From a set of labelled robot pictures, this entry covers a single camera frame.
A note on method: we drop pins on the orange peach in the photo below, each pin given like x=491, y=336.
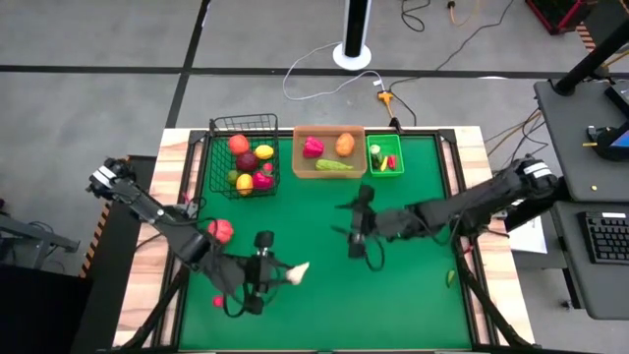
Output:
x=345, y=144

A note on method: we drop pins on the yellow lemon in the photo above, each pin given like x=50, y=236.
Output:
x=264, y=152

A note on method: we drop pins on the green felt table mat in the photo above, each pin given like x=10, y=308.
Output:
x=344, y=305

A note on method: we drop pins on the white garlic bulb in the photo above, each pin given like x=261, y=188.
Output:
x=298, y=273

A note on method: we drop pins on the dark floor box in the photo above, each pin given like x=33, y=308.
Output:
x=39, y=314

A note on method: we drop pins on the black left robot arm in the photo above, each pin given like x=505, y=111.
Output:
x=162, y=221

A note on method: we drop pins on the green lime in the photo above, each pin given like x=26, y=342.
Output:
x=233, y=177

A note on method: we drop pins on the black laptop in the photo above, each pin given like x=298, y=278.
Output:
x=620, y=98

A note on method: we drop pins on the black upright pole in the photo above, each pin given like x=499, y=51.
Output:
x=589, y=59

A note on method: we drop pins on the white paper sheet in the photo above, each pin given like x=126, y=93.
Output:
x=531, y=238

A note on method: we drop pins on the red fruit with green calyx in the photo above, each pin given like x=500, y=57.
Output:
x=264, y=182

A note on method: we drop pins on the black keyboard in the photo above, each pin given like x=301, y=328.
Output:
x=607, y=238

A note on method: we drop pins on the red chili pepper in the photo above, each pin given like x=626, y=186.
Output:
x=391, y=161

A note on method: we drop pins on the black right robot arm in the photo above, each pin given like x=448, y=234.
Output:
x=467, y=206

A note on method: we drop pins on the small red round vegetable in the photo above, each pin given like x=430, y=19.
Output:
x=217, y=301

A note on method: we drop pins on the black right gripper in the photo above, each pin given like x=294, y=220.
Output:
x=373, y=223

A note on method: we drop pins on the small green pepper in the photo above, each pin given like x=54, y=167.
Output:
x=450, y=278

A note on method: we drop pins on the orange-red peach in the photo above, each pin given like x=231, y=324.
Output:
x=239, y=144

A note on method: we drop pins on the orange translucent plastic bin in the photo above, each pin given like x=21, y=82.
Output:
x=300, y=169

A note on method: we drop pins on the black desk device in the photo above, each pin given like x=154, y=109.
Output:
x=609, y=145

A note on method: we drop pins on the small green plastic basket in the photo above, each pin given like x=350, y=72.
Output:
x=398, y=145

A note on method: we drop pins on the black aluminium table frame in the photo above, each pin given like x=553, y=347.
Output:
x=475, y=319

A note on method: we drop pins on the dark red apple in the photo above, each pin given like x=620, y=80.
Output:
x=247, y=161

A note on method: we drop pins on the yellow power plug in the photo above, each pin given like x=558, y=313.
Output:
x=385, y=98

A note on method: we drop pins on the black diagonal post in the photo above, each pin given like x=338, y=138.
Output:
x=535, y=216

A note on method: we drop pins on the black and white tower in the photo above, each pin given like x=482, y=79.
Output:
x=352, y=29

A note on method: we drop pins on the black post with hazard stripes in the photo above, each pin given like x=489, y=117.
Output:
x=113, y=275

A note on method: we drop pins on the yellow-orange mango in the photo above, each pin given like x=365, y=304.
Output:
x=244, y=184

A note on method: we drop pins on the grey metal stand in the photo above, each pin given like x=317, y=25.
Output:
x=29, y=236

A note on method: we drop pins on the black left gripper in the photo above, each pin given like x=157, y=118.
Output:
x=260, y=275

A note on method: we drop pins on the green cucumber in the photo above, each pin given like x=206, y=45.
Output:
x=334, y=165

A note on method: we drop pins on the small white mushroom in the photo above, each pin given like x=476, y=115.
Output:
x=376, y=149

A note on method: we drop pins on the grey desk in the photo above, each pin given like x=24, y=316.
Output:
x=565, y=147

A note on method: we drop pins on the red and black crate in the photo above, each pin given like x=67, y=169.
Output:
x=560, y=12

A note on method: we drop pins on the small red-yellow fruit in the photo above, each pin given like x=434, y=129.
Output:
x=268, y=167

